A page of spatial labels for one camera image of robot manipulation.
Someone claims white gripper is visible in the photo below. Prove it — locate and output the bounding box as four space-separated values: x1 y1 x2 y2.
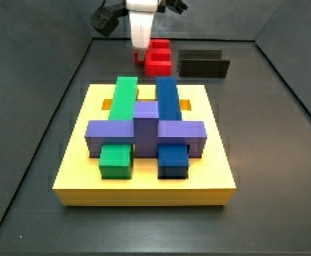
126 0 160 51

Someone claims red E-shaped block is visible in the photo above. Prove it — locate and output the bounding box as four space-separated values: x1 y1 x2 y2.
134 39 173 76

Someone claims purple cross block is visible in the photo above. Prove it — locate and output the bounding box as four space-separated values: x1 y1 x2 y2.
85 101 208 158

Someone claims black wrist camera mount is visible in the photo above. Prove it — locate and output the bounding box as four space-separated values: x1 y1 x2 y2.
91 4 129 37

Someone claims blue bar block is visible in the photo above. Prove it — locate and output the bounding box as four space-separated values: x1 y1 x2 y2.
157 77 190 179

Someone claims yellow base board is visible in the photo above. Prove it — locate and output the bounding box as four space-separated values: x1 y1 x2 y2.
53 84 237 206

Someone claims green bar block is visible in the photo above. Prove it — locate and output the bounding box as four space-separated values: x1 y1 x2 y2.
99 77 138 179

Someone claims black angled holder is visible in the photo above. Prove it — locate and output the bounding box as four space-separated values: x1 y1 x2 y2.
178 50 230 78

